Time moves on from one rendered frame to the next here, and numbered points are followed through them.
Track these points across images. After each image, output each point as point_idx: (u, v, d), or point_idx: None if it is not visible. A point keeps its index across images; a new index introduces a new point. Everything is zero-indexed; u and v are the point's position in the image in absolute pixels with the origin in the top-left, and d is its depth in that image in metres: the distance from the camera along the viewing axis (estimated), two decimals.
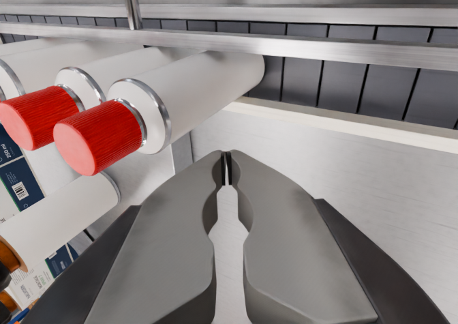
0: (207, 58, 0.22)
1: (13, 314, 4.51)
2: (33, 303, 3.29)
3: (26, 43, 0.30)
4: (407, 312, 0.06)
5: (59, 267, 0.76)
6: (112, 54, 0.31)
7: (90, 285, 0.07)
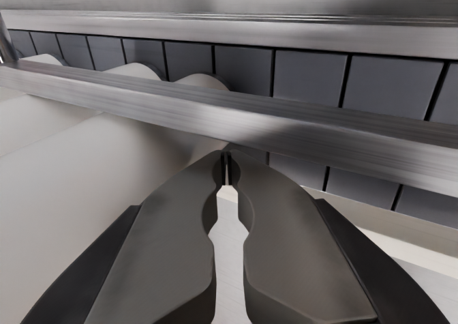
0: (109, 130, 0.11)
1: None
2: None
3: None
4: (407, 312, 0.06)
5: None
6: (5, 91, 0.20)
7: (90, 285, 0.07)
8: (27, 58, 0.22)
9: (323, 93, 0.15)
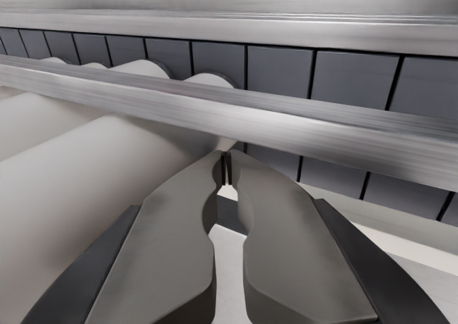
0: (118, 131, 0.11)
1: None
2: None
3: None
4: (407, 312, 0.06)
5: None
6: None
7: (90, 285, 0.07)
8: None
9: None
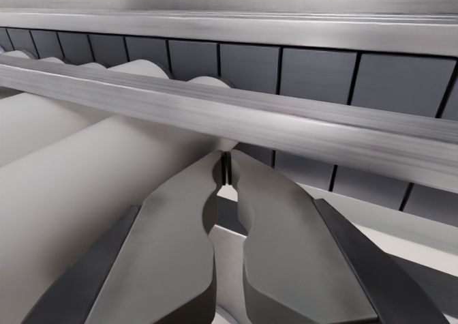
0: (115, 134, 0.11)
1: None
2: None
3: None
4: (407, 312, 0.06)
5: None
6: None
7: (90, 285, 0.07)
8: None
9: None
